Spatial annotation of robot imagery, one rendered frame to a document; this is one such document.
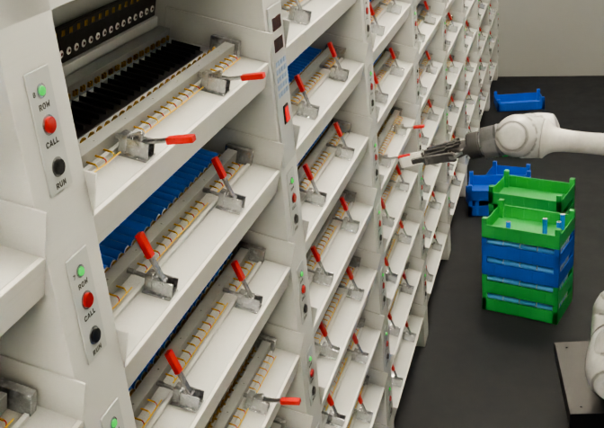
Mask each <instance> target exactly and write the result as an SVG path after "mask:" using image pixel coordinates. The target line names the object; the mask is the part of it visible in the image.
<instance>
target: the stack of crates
mask: <svg viewBox="0 0 604 428"><path fill-rule="evenodd" d="M574 197H575V178H572V177H571V178H570V182H569V183H565V182H558V181H551V180H544V179H537V178H529V177H523V176H516V175H510V170H508V169H505V170H504V171H503V178H502V179H501V180H500V181H499V182H498V183H497V184H495V185H491V184H490V185H489V216H490V215H491V214H492V212H493V211H494V210H495V209H496V208H497V207H498V200H499V199H504V205H511V206H517V207H522V208H529V209H535V210H546V211H553V212H559V213H565V214H569V210H570V209H574Z"/></svg>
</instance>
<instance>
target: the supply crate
mask: <svg viewBox="0 0 604 428"><path fill-rule="evenodd" d="M560 214H561V213H559V212H553V211H546V210H535V209H529V208H522V207H517V206H511V205H504V199H499V200H498V207H497V208H496V209H495V210H494V211H493V212H492V214H491V215H490V216H489V217H482V237H487V238H492V239H497V240H502V241H508V242H513V243H519V244H524V245H534V246H540V247H545V248H550V249H555V250H560V249H561V247H562V246H563V244H564V243H565V241H566V240H567V238H568V237H569V235H571V234H572V232H573V230H574V229H575V209H570V210H569V214H565V223H564V230H562V229H561V228H557V227H556V221H558V220H560ZM543 218H547V234H542V224H543ZM507 220H509V221H510V222H511V228H507V227H506V221H507Z"/></svg>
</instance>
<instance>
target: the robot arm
mask: <svg viewBox="0 0 604 428"><path fill-rule="evenodd" d="M552 152H572V153H583V154H593V155H602V156H604V133H593V132H582V131H574V130H568V129H560V126H559V123H558V120H557V118H556V116H555V115H554V114H553V113H547V112H535V113H526V114H513V115H511V116H508V117H506V118H505V119H503V120H502V121H501V122H500V123H499V124H494V125H491V126H487V127H483V128H481V129H480V130H479V132H478V131H475V132H471V133H467V134H466V136H465V140H461V141H460V138H455V139H453V140H450V141H447V142H444V143H440V144H438V145H434V146H431V147H427V149H425V150H423V151H419V152H415V153H411V155H410V156H405V157H401V158H399V162H400V165H401V167H402V168H405V167H408V166H413V165H419V164H425V165H435V164H441V163H447V162H456V161H457V158H460V157H462V156H465V155H469V157H470V158H471V159H477V158H481V157H484V156H485V157H486V158H487V159H489V158H494V157H497V156H505V155H507V156H512V157H519V158H543V157H544V156H546V155H547V154H549V153H552ZM585 375H586V378H587V380H588V383H589V385H590V387H591V389H592V390H593V392H594V393H596V394H597V395H599V396H600V397H601V398H603V399H604V291H602V292H601V293H600V295H599V296H598V298H597V299H596V301H595V303H594V305H593V309H592V321H591V341H590V343H589V347H588V350H587V354H586V360H585Z"/></svg>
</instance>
